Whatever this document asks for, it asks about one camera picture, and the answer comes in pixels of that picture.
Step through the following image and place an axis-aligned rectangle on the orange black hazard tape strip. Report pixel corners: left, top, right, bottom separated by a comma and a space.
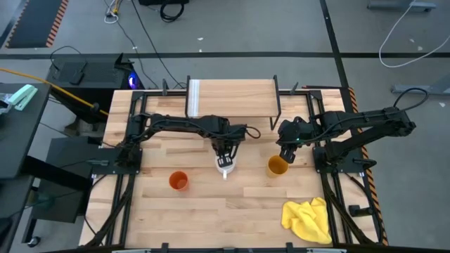
347, 86, 390, 247

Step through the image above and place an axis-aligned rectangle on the white floor cable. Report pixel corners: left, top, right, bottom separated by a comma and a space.
378, 0, 450, 69

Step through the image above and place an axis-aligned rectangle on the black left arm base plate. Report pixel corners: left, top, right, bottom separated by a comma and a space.
91, 146, 143, 176

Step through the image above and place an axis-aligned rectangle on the yellow cloth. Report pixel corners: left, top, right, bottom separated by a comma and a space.
281, 197, 333, 245

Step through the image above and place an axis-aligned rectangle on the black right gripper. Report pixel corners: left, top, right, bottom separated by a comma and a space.
276, 116, 316, 164

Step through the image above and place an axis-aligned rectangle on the coiled black cable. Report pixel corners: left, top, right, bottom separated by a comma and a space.
159, 0, 186, 23

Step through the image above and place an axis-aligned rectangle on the black clamp knob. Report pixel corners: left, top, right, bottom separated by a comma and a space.
348, 204, 374, 217

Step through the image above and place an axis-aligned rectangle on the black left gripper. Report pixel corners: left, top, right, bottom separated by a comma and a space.
210, 117, 248, 168

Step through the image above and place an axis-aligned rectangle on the white mug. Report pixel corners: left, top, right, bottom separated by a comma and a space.
214, 154, 237, 181

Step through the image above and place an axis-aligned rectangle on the yellow plastic cup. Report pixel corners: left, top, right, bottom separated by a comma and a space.
266, 155, 290, 179

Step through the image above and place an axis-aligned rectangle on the black metal table frame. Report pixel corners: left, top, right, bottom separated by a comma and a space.
83, 88, 383, 247

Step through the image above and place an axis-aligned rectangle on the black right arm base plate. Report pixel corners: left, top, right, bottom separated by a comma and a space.
312, 145, 367, 174

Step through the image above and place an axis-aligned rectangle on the mint green stapler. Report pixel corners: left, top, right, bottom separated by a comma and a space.
7, 84, 39, 112

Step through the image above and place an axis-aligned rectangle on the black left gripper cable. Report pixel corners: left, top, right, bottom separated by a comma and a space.
245, 125, 262, 140

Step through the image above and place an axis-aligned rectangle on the black computer tower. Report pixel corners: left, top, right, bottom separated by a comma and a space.
46, 53, 144, 124

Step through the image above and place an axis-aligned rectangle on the wooden shelf with black frame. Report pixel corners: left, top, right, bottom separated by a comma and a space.
184, 74, 283, 131

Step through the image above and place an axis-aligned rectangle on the grey table foot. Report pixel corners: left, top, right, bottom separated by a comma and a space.
390, 72, 450, 96
366, 0, 438, 13

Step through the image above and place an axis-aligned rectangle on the white and yellow cable bundle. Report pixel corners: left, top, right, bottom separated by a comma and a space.
103, 0, 124, 25

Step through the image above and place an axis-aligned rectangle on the black mat with hazard edges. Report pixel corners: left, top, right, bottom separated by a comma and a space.
0, 0, 70, 50

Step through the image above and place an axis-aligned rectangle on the long black floor cable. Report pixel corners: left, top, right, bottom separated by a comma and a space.
129, 0, 188, 90

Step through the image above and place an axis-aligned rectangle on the black desk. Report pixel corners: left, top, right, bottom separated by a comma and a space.
0, 82, 52, 253

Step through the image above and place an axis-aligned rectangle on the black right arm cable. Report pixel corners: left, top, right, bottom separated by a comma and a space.
392, 86, 430, 114

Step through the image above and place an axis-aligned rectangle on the black equipment box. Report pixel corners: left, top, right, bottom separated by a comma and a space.
21, 136, 103, 244

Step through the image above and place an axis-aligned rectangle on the orange plastic cup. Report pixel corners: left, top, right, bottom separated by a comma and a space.
168, 170, 190, 192

